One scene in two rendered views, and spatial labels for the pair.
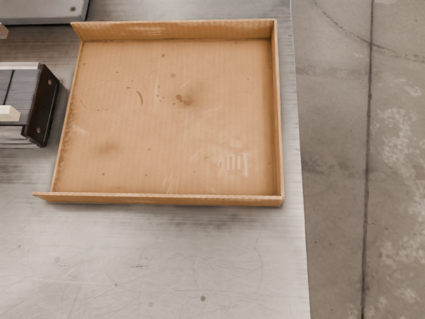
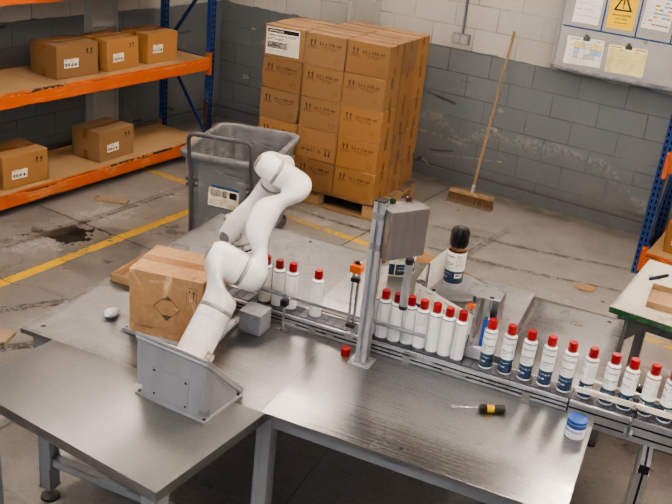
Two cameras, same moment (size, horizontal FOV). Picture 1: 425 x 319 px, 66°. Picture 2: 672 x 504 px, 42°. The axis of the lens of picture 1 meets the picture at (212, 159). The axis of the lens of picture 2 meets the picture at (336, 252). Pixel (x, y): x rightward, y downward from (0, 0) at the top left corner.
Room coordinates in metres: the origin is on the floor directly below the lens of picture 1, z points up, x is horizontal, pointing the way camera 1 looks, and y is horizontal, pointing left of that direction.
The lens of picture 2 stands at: (3.47, 1.44, 2.56)
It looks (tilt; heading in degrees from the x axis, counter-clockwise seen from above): 24 degrees down; 191
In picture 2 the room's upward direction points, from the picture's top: 6 degrees clockwise
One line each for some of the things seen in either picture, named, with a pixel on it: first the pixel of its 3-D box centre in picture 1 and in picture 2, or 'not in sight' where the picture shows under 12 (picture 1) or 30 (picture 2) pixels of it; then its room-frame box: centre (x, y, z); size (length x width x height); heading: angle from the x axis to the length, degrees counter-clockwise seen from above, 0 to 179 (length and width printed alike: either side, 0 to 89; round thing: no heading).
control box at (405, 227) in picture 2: not in sight; (400, 229); (0.52, 1.12, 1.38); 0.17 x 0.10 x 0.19; 134
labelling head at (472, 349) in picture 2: not in sight; (480, 322); (0.41, 1.46, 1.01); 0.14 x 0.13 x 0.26; 79
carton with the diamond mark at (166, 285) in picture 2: not in sight; (178, 294); (0.61, 0.30, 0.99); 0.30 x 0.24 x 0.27; 88
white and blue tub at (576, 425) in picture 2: not in sight; (576, 426); (0.77, 1.85, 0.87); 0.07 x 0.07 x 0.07
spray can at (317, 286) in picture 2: not in sight; (316, 292); (0.37, 0.80, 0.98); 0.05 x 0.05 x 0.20
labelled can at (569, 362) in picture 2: not in sight; (568, 366); (0.57, 1.80, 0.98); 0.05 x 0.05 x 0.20
